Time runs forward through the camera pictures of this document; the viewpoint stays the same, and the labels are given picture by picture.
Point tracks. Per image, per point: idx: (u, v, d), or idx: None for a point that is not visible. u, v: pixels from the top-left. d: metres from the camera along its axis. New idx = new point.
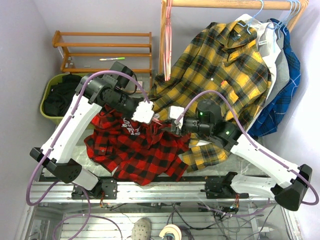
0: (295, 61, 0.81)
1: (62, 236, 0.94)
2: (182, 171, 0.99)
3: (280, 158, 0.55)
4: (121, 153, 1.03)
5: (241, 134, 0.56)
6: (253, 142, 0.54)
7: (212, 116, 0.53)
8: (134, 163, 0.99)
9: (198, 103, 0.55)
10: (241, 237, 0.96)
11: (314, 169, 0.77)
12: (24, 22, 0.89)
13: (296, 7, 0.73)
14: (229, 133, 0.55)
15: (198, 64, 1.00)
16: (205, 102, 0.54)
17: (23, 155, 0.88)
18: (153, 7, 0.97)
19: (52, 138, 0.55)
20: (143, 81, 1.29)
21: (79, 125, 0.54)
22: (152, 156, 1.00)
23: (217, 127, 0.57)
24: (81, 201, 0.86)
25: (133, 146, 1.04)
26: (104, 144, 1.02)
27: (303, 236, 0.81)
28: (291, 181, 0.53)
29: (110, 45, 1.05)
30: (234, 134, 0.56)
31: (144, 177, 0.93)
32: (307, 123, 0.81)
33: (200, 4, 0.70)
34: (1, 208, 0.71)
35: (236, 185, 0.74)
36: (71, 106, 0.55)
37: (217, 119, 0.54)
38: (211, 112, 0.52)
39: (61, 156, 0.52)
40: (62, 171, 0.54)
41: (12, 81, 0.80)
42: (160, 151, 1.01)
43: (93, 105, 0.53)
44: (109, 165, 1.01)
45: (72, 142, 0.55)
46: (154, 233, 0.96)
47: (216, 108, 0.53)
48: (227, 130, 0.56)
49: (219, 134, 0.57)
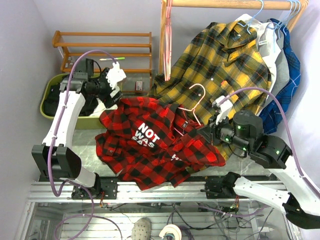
0: (295, 61, 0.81)
1: (62, 236, 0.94)
2: (182, 180, 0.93)
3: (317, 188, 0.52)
4: (128, 158, 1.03)
5: (288, 154, 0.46)
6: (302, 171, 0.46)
7: (252, 130, 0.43)
8: (140, 168, 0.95)
9: (235, 114, 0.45)
10: (241, 237, 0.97)
11: (314, 169, 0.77)
12: (24, 22, 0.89)
13: (296, 7, 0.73)
14: (278, 153, 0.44)
15: (198, 64, 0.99)
16: (242, 114, 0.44)
17: (23, 155, 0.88)
18: (153, 6, 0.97)
19: (50, 131, 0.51)
20: (143, 81, 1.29)
21: (73, 114, 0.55)
22: (161, 167, 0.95)
23: (259, 142, 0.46)
24: (81, 201, 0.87)
25: (142, 151, 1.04)
26: (114, 144, 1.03)
27: (303, 236, 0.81)
28: None
29: (110, 45, 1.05)
30: (283, 152, 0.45)
31: (148, 184, 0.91)
32: (308, 123, 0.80)
33: (200, 4, 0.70)
34: (2, 207, 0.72)
35: (238, 188, 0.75)
36: (61, 101, 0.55)
37: (260, 132, 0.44)
38: (252, 125, 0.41)
39: (66, 140, 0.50)
40: (71, 157, 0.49)
41: (12, 82, 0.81)
42: (171, 163, 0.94)
43: (80, 95, 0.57)
44: (115, 167, 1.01)
45: (70, 132, 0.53)
46: (154, 233, 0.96)
47: (257, 119, 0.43)
48: (276, 149, 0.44)
49: (262, 150, 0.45)
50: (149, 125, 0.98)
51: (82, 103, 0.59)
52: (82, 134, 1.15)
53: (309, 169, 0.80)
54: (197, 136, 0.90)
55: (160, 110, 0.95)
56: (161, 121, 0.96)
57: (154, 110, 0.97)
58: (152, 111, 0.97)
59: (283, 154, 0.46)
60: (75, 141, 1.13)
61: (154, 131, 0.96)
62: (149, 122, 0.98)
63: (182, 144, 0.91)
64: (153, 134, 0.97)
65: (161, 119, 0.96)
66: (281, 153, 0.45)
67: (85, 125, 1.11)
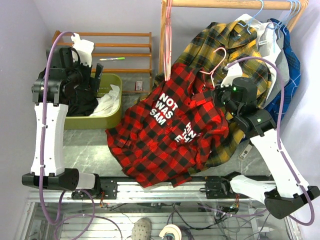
0: (295, 61, 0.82)
1: (62, 236, 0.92)
2: (183, 181, 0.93)
3: (296, 170, 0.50)
4: (137, 150, 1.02)
5: (271, 128, 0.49)
6: (279, 141, 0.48)
7: (245, 94, 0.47)
8: (146, 164, 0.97)
9: (236, 78, 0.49)
10: (241, 237, 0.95)
11: (313, 169, 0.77)
12: (24, 22, 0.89)
13: (296, 7, 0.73)
14: (260, 122, 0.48)
15: (198, 64, 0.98)
16: (242, 79, 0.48)
17: (23, 155, 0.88)
18: (153, 6, 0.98)
19: (36, 157, 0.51)
20: (143, 81, 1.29)
21: (57, 132, 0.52)
22: (165, 162, 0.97)
23: (248, 109, 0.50)
24: (81, 201, 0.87)
25: (149, 145, 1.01)
26: (125, 137, 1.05)
27: (302, 236, 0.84)
28: (294, 195, 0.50)
29: (110, 45, 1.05)
30: (265, 124, 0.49)
31: (150, 180, 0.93)
32: (309, 123, 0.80)
33: (199, 4, 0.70)
34: (2, 207, 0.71)
35: (235, 182, 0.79)
36: (38, 117, 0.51)
37: (250, 99, 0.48)
38: (246, 88, 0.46)
39: (56, 167, 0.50)
40: (64, 181, 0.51)
41: (12, 82, 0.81)
42: (176, 160, 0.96)
43: (60, 106, 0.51)
44: (122, 160, 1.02)
45: (59, 152, 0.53)
46: (154, 233, 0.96)
47: (254, 86, 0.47)
48: (259, 118, 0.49)
49: (246, 117, 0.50)
50: (170, 94, 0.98)
51: (65, 112, 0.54)
52: (81, 134, 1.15)
53: (308, 168, 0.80)
54: (209, 98, 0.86)
55: (185, 75, 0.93)
56: (182, 88, 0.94)
57: (178, 75, 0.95)
58: (176, 75, 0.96)
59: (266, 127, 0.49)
60: (75, 141, 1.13)
61: (174, 100, 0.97)
62: (170, 91, 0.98)
63: (194, 102, 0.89)
64: (173, 103, 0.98)
65: (184, 84, 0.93)
66: (262, 123, 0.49)
67: (84, 125, 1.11)
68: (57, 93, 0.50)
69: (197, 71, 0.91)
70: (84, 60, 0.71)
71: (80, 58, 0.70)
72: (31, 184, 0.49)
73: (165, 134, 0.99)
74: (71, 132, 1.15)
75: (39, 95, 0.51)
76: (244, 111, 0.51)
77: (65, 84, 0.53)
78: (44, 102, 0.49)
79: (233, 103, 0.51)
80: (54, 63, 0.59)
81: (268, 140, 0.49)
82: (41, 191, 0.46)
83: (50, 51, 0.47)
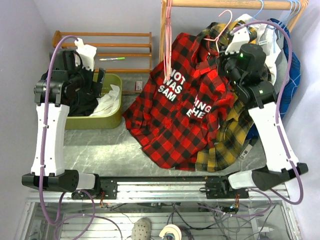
0: (295, 61, 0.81)
1: (62, 236, 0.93)
2: (186, 168, 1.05)
3: (289, 146, 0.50)
4: (154, 129, 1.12)
5: (272, 101, 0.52)
6: (276, 114, 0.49)
7: (252, 61, 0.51)
8: (162, 141, 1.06)
9: (245, 45, 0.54)
10: (241, 237, 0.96)
11: (313, 169, 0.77)
12: (24, 22, 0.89)
13: (296, 7, 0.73)
14: (261, 93, 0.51)
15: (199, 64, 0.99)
16: (251, 46, 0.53)
17: (23, 155, 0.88)
18: (153, 6, 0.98)
19: (36, 157, 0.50)
20: (143, 81, 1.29)
21: (57, 132, 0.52)
22: (178, 142, 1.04)
23: (251, 79, 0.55)
24: (81, 201, 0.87)
25: (164, 122, 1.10)
26: (140, 118, 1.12)
27: (303, 236, 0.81)
28: (282, 170, 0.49)
29: (110, 45, 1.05)
30: (266, 97, 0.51)
31: (166, 160, 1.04)
32: (308, 122, 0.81)
33: (200, 4, 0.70)
34: (1, 208, 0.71)
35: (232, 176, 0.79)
36: (40, 118, 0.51)
37: (255, 68, 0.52)
38: (252, 55, 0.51)
39: (57, 167, 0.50)
40: (65, 181, 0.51)
41: (12, 81, 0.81)
42: (189, 140, 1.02)
43: (61, 107, 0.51)
44: (142, 140, 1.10)
45: (59, 153, 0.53)
46: (154, 233, 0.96)
47: (261, 55, 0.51)
48: (260, 90, 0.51)
49: (248, 87, 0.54)
50: (177, 68, 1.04)
51: (66, 113, 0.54)
52: (81, 134, 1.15)
53: (308, 168, 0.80)
54: (214, 65, 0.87)
55: (190, 45, 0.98)
56: (188, 60, 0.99)
57: (183, 46, 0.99)
58: (182, 47, 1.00)
59: (267, 99, 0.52)
60: (75, 141, 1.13)
61: (181, 73, 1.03)
62: (177, 64, 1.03)
63: (199, 71, 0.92)
64: (180, 77, 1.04)
65: (189, 55, 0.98)
66: (263, 95, 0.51)
67: (85, 125, 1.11)
68: (59, 94, 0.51)
69: (201, 39, 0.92)
70: (86, 63, 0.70)
71: (82, 61, 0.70)
72: (31, 184, 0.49)
73: (177, 110, 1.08)
74: (71, 132, 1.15)
75: (41, 96, 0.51)
76: (247, 81, 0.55)
77: (67, 85, 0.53)
78: (46, 102, 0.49)
79: (237, 72, 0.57)
80: (57, 65, 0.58)
81: (266, 113, 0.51)
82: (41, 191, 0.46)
83: (53, 53, 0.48)
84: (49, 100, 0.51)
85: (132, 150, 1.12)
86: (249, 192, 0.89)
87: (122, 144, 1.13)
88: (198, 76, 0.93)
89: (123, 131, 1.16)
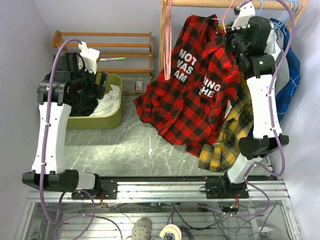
0: (295, 61, 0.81)
1: (62, 236, 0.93)
2: (195, 153, 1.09)
3: (275, 117, 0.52)
4: (165, 114, 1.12)
5: (269, 73, 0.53)
6: (270, 86, 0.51)
7: (256, 32, 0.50)
8: (175, 122, 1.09)
9: (253, 16, 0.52)
10: (241, 237, 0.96)
11: (312, 168, 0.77)
12: (24, 22, 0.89)
13: (296, 7, 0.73)
14: (261, 64, 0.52)
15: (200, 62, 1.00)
16: (260, 18, 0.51)
17: (23, 155, 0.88)
18: (153, 6, 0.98)
19: (37, 155, 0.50)
20: (143, 81, 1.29)
21: (59, 131, 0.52)
22: (191, 120, 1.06)
23: (254, 49, 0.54)
24: (81, 201, 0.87)
25: (176, 105, 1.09)
26: (149, 105, 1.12)
27: (303, 236, 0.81)
28: (264, 136, 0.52)
29: (111, 45, 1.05)
30: (266, 68, 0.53)
31: (178, 138, 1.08)
32: (308, 121, 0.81)
33: (199, 3, 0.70)
34: (2, 208, 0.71)
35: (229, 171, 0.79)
36: (42, 116, 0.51)
37: (259, 40, 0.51)
38: (259, 26, 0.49)
39: (57, 165, 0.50)
40: (65, 179, 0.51)
41: (12, 81, 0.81)
42: (201, 118, 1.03)
43: (63, 106, 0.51)
44: (157, 125, 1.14)
45: (60, 151, 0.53)
46: (154, 233, 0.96)
47: (268, 28, 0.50)
48: (261, 61, 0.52)
49: (250, 59, 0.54)
50: (187, 49, 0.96)
51: (68, 112, 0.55)
52: (81, 134, 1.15)
53: (307, 167, 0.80)
54: (221, 44, 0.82)
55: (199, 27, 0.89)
56: (198, 41, 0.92)
57: (193, 27, 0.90)
58: (192, 29, 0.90)
59: (266, 71, 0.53)
60: (75, 141, 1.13)
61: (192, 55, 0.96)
62: (188, 45, 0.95)
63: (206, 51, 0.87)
64: (191, 58, 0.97)
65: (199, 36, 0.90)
66: (263, 66, 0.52)
67: (85, 125, 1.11)
68: (62, 93, 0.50)
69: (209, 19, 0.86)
70: (90, 66, 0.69)
71: (85, 63, 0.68)
72: (31, 183, 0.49)
73: (189, 91, 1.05)
74: (71, 132, 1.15)
75: (44, 95, 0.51)
76: (250, 52, 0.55)
77: (69, 85, 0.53)
78: (48, 101, 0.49)
79: (243, 44, 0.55)
80: (60, 66, 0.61)
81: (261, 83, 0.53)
82: (42, 189, 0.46)
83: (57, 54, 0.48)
84: (52, 100, 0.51)
85: (132, 149, 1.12)
86: (249, 192, 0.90)
87: (122, 144, 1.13)
88: (206, 56, 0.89)
89: (123, 131, 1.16)
